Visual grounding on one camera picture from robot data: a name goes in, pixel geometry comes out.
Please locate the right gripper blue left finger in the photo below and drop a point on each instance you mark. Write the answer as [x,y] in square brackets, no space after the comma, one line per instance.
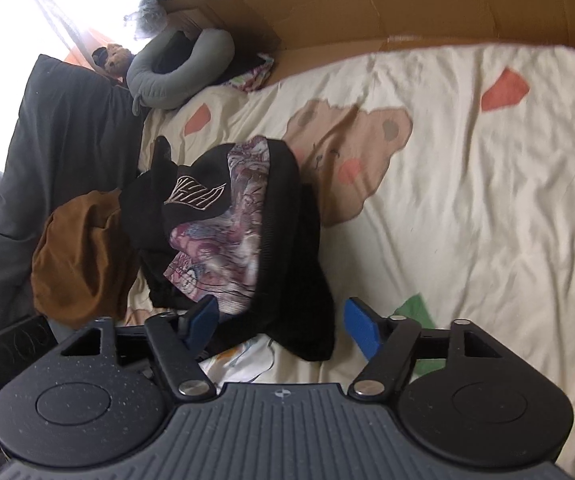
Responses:
[177,341]

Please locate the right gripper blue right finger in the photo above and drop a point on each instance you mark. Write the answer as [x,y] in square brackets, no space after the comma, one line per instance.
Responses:
[387,344]

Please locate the brown teddy bear toy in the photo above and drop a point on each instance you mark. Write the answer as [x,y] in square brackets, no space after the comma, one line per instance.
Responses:
[113,59]

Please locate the brown garment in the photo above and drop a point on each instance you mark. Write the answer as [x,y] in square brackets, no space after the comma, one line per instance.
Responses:
[84,265]

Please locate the black shorts with patterned sides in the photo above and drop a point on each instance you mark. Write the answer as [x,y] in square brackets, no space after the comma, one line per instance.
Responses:
[240,227]

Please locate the grey neck pillow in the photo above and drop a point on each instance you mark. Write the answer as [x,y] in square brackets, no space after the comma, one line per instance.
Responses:
[210,56]

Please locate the flattened cardboard sheet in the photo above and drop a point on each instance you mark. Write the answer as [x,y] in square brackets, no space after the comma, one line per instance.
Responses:
[305,34]

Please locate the dark grey pillow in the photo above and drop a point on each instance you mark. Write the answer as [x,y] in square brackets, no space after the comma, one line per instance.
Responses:
[75,133]

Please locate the cream cartoon print bedsheet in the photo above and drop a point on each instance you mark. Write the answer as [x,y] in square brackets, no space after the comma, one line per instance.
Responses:
[446,183]

